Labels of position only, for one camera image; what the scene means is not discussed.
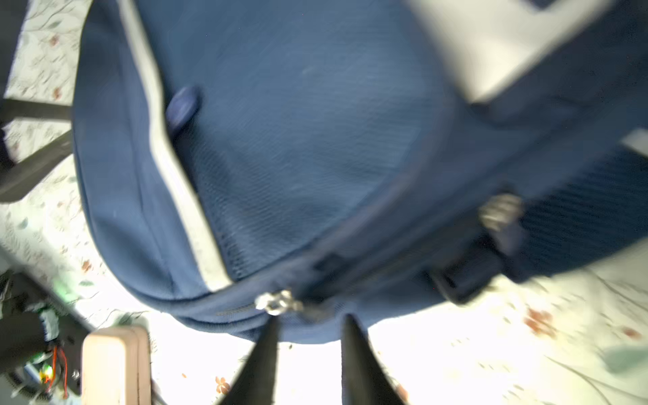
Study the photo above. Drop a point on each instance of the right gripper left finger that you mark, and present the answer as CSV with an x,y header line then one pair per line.
x,y
255,382

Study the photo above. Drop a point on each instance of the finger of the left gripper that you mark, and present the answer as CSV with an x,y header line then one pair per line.
x,y
19,179
12,109

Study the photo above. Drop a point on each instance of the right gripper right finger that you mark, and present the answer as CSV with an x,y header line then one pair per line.
x,y
363,380

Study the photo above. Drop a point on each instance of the navy blue student backpack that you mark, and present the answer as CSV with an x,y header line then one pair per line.
x,y
242,160

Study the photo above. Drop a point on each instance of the pink pencil case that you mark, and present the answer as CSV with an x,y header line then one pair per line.
x,y
116,367

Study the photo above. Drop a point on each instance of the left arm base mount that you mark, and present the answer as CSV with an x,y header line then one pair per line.
x,y
41,341

